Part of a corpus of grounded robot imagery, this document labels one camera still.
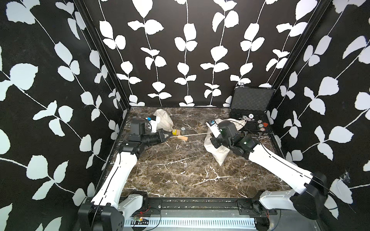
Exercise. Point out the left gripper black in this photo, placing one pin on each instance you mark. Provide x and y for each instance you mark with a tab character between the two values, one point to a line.
158	137

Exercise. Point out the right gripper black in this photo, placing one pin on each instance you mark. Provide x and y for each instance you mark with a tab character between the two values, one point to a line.
215	140

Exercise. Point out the cream bag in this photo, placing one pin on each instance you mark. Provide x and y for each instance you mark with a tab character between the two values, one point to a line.
165	121
240	124
219	154

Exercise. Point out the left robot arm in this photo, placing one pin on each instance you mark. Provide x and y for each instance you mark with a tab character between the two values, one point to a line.
105	211

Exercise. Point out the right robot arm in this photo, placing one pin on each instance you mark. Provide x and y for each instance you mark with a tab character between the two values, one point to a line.
308	192

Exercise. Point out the wooden cylinder block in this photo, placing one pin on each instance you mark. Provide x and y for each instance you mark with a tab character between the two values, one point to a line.
185	138

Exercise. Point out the black foam-lined case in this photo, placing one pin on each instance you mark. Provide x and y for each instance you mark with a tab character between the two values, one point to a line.
252	100

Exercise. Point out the white slotted strip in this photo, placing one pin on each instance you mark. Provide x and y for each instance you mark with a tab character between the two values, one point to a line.
223	223

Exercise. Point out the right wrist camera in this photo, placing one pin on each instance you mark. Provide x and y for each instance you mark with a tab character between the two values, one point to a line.
213	126

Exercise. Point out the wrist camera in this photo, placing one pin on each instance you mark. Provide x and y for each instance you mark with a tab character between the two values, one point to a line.
213	126
153	122

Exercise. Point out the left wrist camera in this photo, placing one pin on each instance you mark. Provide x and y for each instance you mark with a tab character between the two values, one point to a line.
153	122

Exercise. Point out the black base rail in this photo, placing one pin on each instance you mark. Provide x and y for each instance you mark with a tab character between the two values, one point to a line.
242	206

